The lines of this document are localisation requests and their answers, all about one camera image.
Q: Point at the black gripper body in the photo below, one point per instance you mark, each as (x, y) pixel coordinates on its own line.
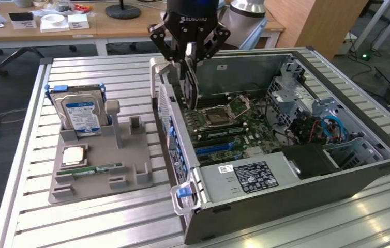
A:
(192, 15)

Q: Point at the low-profile graphics card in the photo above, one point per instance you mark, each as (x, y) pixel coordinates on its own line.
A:
(189, 85)

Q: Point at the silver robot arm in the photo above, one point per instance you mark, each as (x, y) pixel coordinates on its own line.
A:
(247, 7)

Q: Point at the black round lamp base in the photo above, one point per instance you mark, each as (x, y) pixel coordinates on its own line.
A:
(121, 13)

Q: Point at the metal socket cover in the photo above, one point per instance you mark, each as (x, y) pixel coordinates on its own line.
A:
(240, 106)

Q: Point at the plain white box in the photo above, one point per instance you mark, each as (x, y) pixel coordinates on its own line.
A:
(77, 20)

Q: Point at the red small object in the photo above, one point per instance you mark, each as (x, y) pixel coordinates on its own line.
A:
(80, 9)

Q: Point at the CPU socket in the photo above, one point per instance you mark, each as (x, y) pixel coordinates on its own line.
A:
(216, 116)

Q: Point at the perforated metal disk bay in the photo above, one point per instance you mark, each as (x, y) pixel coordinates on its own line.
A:
(284, 100)

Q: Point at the wooden desk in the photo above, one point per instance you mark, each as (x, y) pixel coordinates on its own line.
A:
(60, 34)

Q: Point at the wooden cabinet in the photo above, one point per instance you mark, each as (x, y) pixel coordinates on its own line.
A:
(318, 25)

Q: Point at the dark small object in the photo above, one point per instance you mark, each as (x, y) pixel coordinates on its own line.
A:
(64, 8)

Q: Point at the flat white box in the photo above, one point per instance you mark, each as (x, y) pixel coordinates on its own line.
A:
(54, 29)

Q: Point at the white tape roll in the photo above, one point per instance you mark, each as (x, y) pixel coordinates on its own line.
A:
(44, 20)

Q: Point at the hard disk with blue rails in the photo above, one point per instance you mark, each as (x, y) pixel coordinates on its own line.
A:
(77, 113)

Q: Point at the beige tape roll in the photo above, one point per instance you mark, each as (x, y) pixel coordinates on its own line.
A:
(38, 3)

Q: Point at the blue expansion slot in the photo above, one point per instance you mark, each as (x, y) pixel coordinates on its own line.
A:
(215, 148)

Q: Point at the white box with black top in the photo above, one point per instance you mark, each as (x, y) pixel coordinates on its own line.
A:
(21, 16)

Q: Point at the device with green light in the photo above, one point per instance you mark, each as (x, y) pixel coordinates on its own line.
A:
(364, 56)

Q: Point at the silver chipset heatsink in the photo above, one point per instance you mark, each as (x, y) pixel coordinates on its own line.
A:
(253, 153)

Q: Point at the black chair base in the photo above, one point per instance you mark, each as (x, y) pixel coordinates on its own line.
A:
(14, 56)

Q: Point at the grey cup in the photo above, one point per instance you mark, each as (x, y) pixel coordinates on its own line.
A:
(22, 3)

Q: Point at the grey parts rack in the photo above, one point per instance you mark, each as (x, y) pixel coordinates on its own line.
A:
(111, 157)

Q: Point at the silver CPU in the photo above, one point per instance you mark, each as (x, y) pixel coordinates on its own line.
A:
(73, 155)

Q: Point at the black plastic shroud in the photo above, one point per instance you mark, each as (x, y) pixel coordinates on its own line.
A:
(308, 160)

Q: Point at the green RAM stick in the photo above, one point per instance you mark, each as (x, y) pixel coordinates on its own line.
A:
(91, 169)

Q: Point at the grey power supply unit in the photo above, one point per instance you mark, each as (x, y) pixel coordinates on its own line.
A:
(217, 186)

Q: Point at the slanted metal drive cage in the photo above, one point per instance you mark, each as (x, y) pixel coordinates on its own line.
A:
(356, 148)

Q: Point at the open grey PC case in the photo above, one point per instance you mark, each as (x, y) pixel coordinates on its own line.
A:
(284, 214)

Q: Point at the white table frame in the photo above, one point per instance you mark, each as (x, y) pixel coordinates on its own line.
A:
(371, 24)

